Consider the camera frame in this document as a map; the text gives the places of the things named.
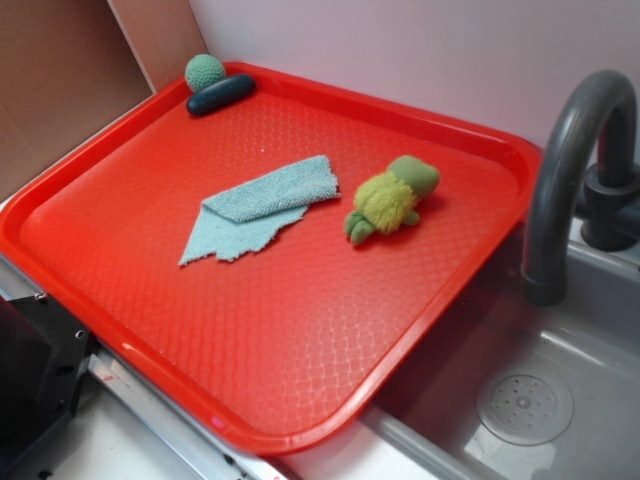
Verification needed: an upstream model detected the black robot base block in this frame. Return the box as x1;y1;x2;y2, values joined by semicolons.
1;296;92;464

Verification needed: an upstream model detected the green plush turtle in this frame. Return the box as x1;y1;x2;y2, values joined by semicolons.
344;155;441;246

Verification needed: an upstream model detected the light blue cloth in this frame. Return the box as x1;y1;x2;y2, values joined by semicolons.
179;155;340;266

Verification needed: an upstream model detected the dark oval stone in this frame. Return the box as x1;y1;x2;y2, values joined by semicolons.
186;73;256;116

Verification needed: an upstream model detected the green knitted ball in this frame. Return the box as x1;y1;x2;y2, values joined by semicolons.
184;54;227;92

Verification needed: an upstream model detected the grey toy sink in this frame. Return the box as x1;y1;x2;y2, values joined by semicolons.
362;232;639;479

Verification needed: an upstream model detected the grey toy faucet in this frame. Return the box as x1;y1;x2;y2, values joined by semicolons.
521;70;639;306

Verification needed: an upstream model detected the brown cardboard panel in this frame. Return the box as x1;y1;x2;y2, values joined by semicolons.
1;1;206;199

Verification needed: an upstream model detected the aluminium rail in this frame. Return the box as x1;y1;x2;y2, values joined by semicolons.
0;254;261;480

